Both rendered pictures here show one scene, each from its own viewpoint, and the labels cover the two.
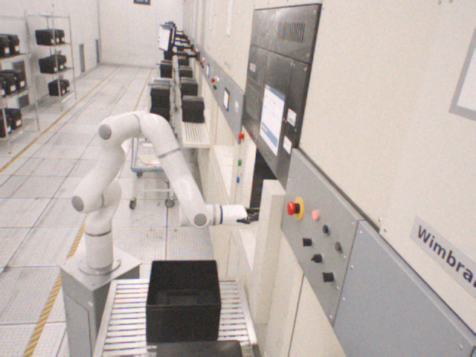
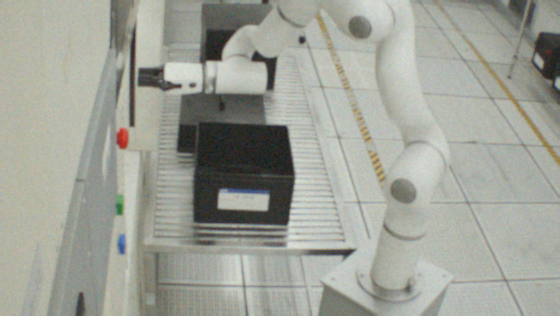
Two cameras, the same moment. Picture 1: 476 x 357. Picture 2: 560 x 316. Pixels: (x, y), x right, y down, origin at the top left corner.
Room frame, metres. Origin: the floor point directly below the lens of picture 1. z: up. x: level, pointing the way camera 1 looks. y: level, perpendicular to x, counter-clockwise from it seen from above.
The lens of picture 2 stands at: (2.91, 0.34, 2.02)
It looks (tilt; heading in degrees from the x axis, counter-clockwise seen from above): 33 degrees down; 182
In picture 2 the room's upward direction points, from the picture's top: 7 degrees clockwise
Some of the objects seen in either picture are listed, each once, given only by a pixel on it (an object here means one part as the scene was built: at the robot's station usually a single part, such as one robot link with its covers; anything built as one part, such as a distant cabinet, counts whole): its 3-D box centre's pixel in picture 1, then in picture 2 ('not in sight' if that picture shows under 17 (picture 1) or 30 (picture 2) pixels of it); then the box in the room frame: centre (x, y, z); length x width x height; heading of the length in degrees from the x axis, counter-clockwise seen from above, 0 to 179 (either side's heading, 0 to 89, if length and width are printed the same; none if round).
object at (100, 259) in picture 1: (99, 246); (397, 253); (1.48, 0.63, 0.85); 0.19 x 0.19 x 0.18
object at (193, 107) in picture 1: (192, 108); not in sight; (4.28, 0.63, 0.93); 0.30 x 0.28 x 0.26; 9
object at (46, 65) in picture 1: (48, 65); not in sight; (7.24, 3.84, 0.81); 0.30 x 0.28 x 0.26; 8
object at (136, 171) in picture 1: (155, 172); not in sight; (3.92, 0.98, 0.24); 0.97 x 0.52 x 0.48; 14
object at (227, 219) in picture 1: (231, 214); (185, 77); (1.30, 0.02, 1.19); 0.11 x 0.10 x 0.07; 104
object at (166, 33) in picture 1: (179, 44); not in sight; (4.75, 0.89, 1.59); 0.50 x 0.41 x 0.36; 101
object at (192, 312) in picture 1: (184, 297); (241, 172); (1.19, 0.18, 0.85); 0.28 x 0.28 x 0.17; 10
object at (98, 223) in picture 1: (102, 204); (410, 194); (1.51, 0.62, 1.07); 0.19 x 0.12 x 0.24; 156
